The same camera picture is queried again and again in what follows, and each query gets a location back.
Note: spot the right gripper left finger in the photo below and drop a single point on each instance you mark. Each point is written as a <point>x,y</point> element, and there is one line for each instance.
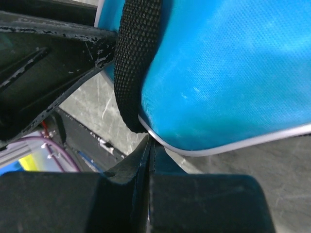
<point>115,201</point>

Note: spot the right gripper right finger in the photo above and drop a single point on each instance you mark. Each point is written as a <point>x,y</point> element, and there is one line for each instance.
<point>204,203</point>

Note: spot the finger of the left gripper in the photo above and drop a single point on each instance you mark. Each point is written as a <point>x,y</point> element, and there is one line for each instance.
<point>42,62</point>

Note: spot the blue racket cover bag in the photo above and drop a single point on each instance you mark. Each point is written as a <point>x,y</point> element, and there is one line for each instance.
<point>204,77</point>

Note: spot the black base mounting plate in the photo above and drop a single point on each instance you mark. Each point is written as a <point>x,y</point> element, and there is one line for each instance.
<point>85,145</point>

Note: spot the aluminium rail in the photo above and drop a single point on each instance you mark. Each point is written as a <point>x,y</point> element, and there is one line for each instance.
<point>14,152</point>

